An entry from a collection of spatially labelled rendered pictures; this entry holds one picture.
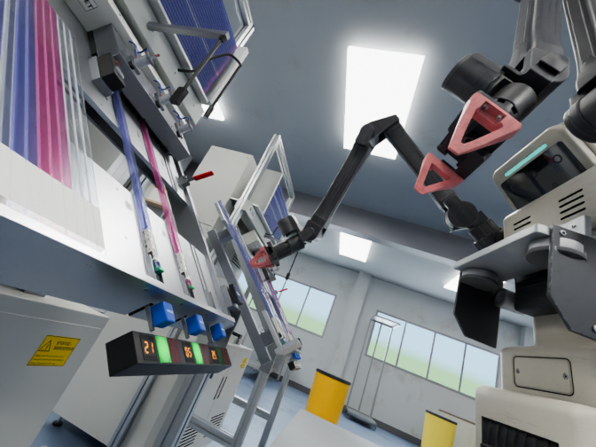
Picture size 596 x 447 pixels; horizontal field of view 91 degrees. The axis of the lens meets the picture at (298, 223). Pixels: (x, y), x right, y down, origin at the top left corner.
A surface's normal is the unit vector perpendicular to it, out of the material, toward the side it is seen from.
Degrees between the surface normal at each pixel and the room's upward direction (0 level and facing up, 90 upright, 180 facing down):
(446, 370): 90
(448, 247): 90
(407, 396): 90
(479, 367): 90
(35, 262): 134
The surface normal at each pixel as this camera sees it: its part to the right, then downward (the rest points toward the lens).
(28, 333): 0.92, 0.28
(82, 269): 0.41, 0.79
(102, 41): -0.12, -0.44
